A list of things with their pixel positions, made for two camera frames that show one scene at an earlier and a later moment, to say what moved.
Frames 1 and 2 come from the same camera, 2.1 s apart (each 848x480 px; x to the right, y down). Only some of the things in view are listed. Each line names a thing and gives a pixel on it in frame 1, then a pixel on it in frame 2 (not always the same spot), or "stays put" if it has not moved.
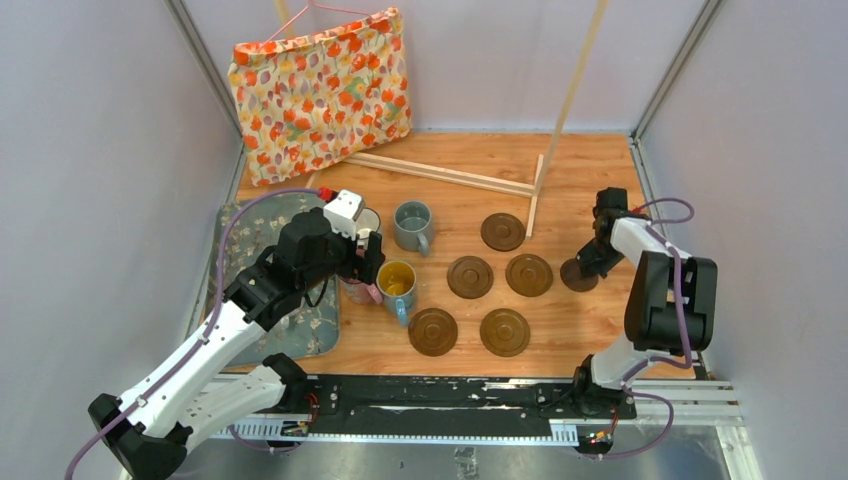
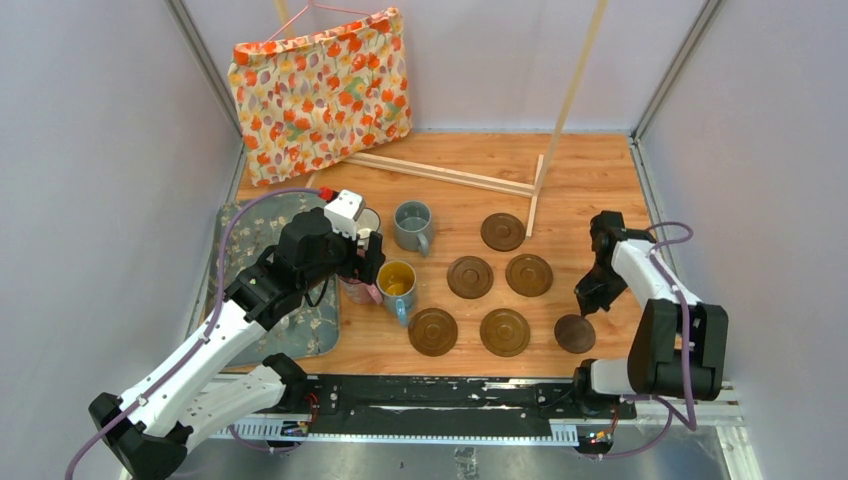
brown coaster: (505, 332) stays put
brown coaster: (529, 275) stays put
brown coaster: (432, 332) stays put
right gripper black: (589, 264) -> (590, 300)
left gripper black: (364, 267) stays put
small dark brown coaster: (571, 275) -> (574, 333)
